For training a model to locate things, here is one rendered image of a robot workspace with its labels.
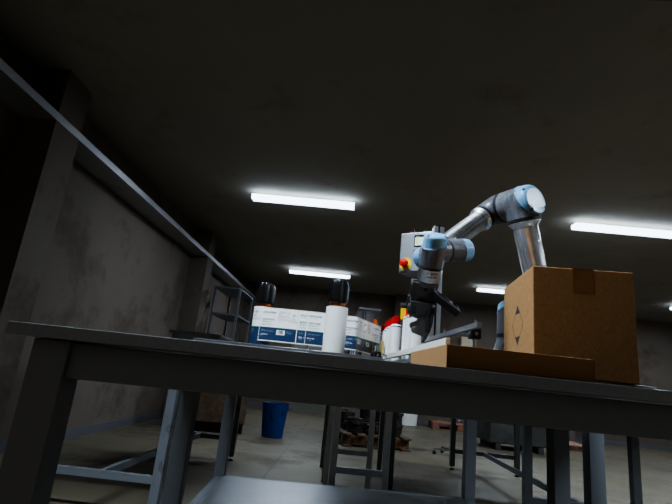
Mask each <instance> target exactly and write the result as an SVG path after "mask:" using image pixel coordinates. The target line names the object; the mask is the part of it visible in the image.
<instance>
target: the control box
mask: <svg viewBox="0 0 672 504"><path fill-rule="evenodd" d="M426 233H428V232H417V233H404V234H401V248H400V260H401V259H403V258H405V259H407V261H408V264H407V266H405V267H402V266H400V263H399V273H400V274H402V275H404V276H406V277H417V273H418V267H417V266H416V265H415V263H414V261H413V250H416V249H418V248H420V247H414V236H415V235H424V234H426Z"/></svg>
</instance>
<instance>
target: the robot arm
mask: <svg viewBox="0 0 672 504"><path fill-rule="evenodd" d="M545 206H546V205H545V199H544V197H543V195H542V193H541V192H540V191H539V190H538V189H537V188H536V187H535V186H533V185H523V186H518V187H516V188H513V189H510V190H507V191H504V192H501V193H498V194H495V195H493V196H491V197H490V198H488V199H487V200H485V201H484V202H482V203H481V204H480V205H478V206H477V207H476V208H474V209H473V210H472V211H471V213H470V215H469V216H468V217H466V218H465V219H463V220H462V221H461V222H459V223H458V224H456V225H455V226H454V227H452V228H451V229H449V230H448V231H446V232H445V233H444V234H441V233H434V232H428V233H426V234H425V235H424V239H423V242H422V245H421V247H420V248H418V249H416V250H415V251H414V253H413V261H414V263H415V265H416V266H417V267H418V273H417V279H411V285H410V291H409V294H408V297H407V303H406V309H407V312H408V314H409V317H414V318H417V320H416V321H413V322H411V323H410V324H409V327H410V328H411V332H412V333H414V334H417V335H420V336H421V343H423V342H424V341H425V340H426V339H427V337H428V335H429V333H430V331H431V328H432V324H433V318H434V315H435V309H436V305H435V303H436V302H437V303H438V304H439V305H440V306H442V307H443V308H444V309H446V310H447V311H448V312H449V313H450V314H452V315H454V316H455V317H456V316H458V315H459V313H460V310H459V308H458V305H457V304H455V303H453V302H452V301H450V300H449V299H448V298H446V297H445V296H444V295H442V294H441V293H440V292H439V291H437V290H436V288H438V287H439V282H440V281H441V275H442V270H443V265H445V264H450V263H456V262H465V261H469V260H471V259H472V258H473V256H474V253H475V248H474V245H473V243H472V242H471V241H470V239H472V238H473V237H474V236H476V235H477V234H478V233H480V232H481V231H486V230H488V229H490V228H491V227H493V226H496V225H499V224H502V223H507V224H508V227H510V228H511V229H513V231H514V236H515V241H516V245H517V250H518V255H519V260H520V264H521V269H522V274H524V273H525V272H526V271H527V270H529V269H530V268H531V267H532V266H542V267H547V265H546V260H545V255H544V251H543V246H542V242H541V237H540V232H539V228H538V224H539V222H540V221H541V215H540V214H542V213H543V212H544V210H545ZM408 299H409V300H408ZM493 349H497V350H504V301H502V302H500V303H499V304H498V310H497V340H496V343H495V346H494V348H493Z"/></svg>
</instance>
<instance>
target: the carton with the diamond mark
mask: <svg viewBox="0 0 672 504"><path fill-rule="evenodd" d="M504 350H506V351H515V352H524V353H534V354H543V355H552V356H562V357H571V358H580V359H590V360H594V361H595V381H603V382H612V383H622V384H631V385H640V374H639V359H638V343H637V328H636V313H635V297H634V282H633V273H626V272H612V271H598V270H592V269H578V268H572V269H570V268H556V267H542V266H532V267H531V268H530V269H529V270H527V271H526V272H525V273H524V274H522V275H521V276H520V277H519V278H517V279H516V280H515V281H514V282H512V283H511V284H510V285H508V286H507V287H506V288H505V289H504Z"/></svg>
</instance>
